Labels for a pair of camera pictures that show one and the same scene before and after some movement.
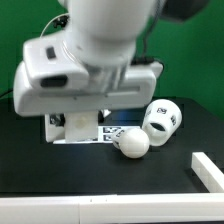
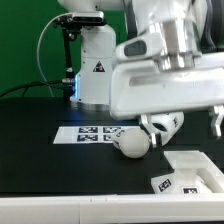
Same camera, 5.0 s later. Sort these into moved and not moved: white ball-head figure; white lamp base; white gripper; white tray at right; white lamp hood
Moved: white gripper; white lamp base
Not moved: white ball-head figure; white lamp hood; white tray at right
